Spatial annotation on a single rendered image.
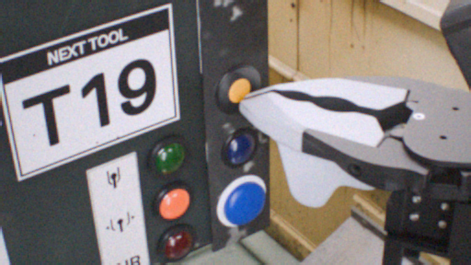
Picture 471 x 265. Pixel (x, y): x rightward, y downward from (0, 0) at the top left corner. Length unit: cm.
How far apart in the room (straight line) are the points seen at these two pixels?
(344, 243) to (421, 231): 126
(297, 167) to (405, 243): 7
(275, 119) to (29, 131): 13
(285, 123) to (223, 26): 6
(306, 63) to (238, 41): 123
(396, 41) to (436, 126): 104
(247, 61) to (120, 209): 11
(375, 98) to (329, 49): 116
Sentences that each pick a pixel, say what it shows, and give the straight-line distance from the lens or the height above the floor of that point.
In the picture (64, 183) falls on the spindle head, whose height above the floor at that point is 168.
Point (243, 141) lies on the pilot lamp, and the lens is 50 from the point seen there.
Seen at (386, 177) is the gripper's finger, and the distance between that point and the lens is 42.
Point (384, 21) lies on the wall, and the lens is 149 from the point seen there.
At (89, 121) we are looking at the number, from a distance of 44.
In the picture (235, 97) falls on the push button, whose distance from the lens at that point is 49.
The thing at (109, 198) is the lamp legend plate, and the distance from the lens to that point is 47.
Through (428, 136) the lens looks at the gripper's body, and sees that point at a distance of 44.
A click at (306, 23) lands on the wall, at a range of 166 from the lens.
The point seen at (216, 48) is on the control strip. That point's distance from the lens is 47.
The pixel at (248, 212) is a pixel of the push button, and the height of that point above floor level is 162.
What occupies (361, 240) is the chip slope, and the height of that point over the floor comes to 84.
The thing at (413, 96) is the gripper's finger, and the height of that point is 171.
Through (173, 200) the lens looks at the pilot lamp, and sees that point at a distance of 49.
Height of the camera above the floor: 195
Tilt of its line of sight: 33 degrees down
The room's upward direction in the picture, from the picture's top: 2 degrees counter-clockwise
